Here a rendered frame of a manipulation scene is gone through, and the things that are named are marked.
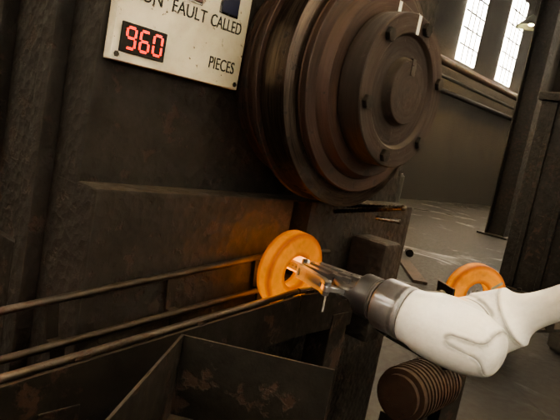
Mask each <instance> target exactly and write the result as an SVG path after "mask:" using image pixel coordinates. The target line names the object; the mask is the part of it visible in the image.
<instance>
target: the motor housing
mask: <svg viewBox="0 0 560 420"><path fill-rule="evenodd" d="M461 388H462V379H461V378H460V376H459V373H456V372H453V371H450V370H448V371H443V370H442V368H441V366H438V365H437V364H435V363H433V362H430V361H428V360H427V359H425V358H423V357H416V358H414V359H412V360H409V361H406V362H403V363H400V364H398V365H396V366H393V367H390V368H389V369H387V370H386V371H385V372H384V374H383V375H382V376H381V377H380V379H379V381H378V384H377V398H378V401H379V403H380V405H381V407H382V410H381V411H380V414H379V418H378V420H428V419H426V418H425V417H427V416H429V415H431V414H433V413H435V412H436V411H438V410H440V409H442V408H444V407H446V406H447V405H449V404H451V403H453V402H454V401H455V400H456V399H457V398H458V395H459V393H460V391H461Z"/></svg>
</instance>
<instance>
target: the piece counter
mask: <svg viewBox="0 0 560 420"><path fill-rule="evenodd" d="M129 28H131V29H133V30H136V28H135V27H132V26H129ZM129 28H128V27H127V33H126V36H128V33H129ZM143 33H147V34H149V33H150V32H148V31H145V30H143V32H141V35H140V40H142V38H143ZM137 36H138V31H137V30H136V32H135V38H137ZM156 37H159V38H161V39H162V42H161V46H163V40H164V39H163V36H161V35H157V34H156ZM156 37H155V36H154V38H153V43H154V44H155V41H156ZM127 38H128V39H132V40H134V39H135V38H134V37H129V36H128V37H127ZM142 43H146V44H147V52H148V51H149V46H150V45H148V42H146V41H143V40H142V42H139V46H138V50H140V49H141V44H142ZM135 47H136V41H134V44H133V48H135ZM133 48H132V47H127V49H129V50H133ZM162 50H163V49H162V48H160V53H159V55H157V54H153V56H154V57H157V58H159V56H162ZM147 52H144V51H142V50H140V53H144V54H147Z"/></svg>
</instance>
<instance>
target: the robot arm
mask: <svg viewBox="0 0 560 420"><path fill-rule="evenodd" d="M287 269H289V270H291V271H294V272H295V273H296V278H299V279H300V280H302V281H303V282H305V283H306V284H308V285H309V286H311V287H313V288H315V289H316V290H318V291H319V292H320V293H321V294H322V295H323V296H325V297H326V296H328V294H329V293H333V294H335V295H337V297H338V298H341V299H342V300H348V301H349V303H350V307H351V309H352V311H353V312H354V313H355V314H357V315H358V316H360V317H362V318H365V319H367V320H368V321H369V323H370V325H371V326H372V327H373V328H376V329H377V330H379V331H381V332H383V333H386V334H387V335H389V336H391V337H392V338H395V339H397V340H399V341H401V342H402V343H404V344H405V345H407V346H408V347H409V348H410V349H411V350H412V351H413V352H415V353H416V354H418V355H419V356H421V357H423V358H425V359H427V360H428V361H430V362H432V363H435V364H437V365H438V366H441V367H443V368H446V369H448V370H450V371H453V372H455V373H460V374H463V375H467V376H471V377H477V378H488V377H491V376H492V375H493V374H494V373H496V372H497V371H498V369H499V368H500V367H501V366H502V365H503V362H504V360H505V358H506V356H507V354H508V353H510V352H512V351H514V350H516V349H519V348H522V347H525V346H527V345H528V344H529V340H530V338H531V336H532V335H533V334H534V333H535V332H536V331H537V330H539V329H541V328H544V327H546V326H548V325H551V324H554V323H558V322H560V284H558V285H556V286H554V287H549V288H546V289H543V290H540V291H536V292H529V293H516V292H513V291H511V290H509V289H507V288H506V287H502V288H498V289H493V290H488V291H483V292H473V293H470V294H469V295H468V296H464V297H454V296H452V295H449V294H446V293H442V292H425V291H423V290H420V289H418V288H416V287H412V286H409V285H407V284H406V283H403V282H399V281H398V280H396V279H392V278H390V279H387V280H385V279H383V278H380V277H377V276H375V275H373V274H366V275H364V276H361V275H358V274H355V273H352V272H349V271H346V270H343V269H341V268H338V267H334V266H332V265H329V264H326V263H324V262H319V263H317V262H314V261H311V262H310V260H308V259H306V258H305V257H301V256H298V257H295V258H294V259H293V260H292V261H291V262H290V263H289V264H288V266H287Z"/></svg>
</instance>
